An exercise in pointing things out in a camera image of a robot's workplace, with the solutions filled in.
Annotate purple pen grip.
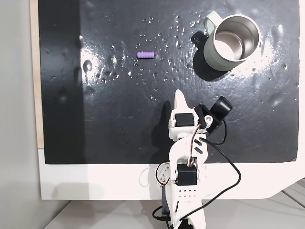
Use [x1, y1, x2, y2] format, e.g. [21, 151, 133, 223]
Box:
[137, 52, 155, 60]

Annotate black rubber mat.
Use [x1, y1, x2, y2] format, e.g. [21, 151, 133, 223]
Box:
[38, 0, 300, 165]

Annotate pale green steel mug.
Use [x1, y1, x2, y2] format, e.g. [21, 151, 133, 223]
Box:
[203, 10, 262, 72]

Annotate black base clamp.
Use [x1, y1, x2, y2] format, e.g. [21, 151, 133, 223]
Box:
[161, 185, 171, 217]

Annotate red white servo wires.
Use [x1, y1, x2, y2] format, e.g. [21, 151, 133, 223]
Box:
[189, 124, 203, 167]

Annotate black camera with mount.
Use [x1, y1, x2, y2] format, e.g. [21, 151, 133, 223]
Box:
[194, 95, 233, 138]

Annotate black camera cable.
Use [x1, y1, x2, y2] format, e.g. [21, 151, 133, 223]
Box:
[152, 120, 241, 224]

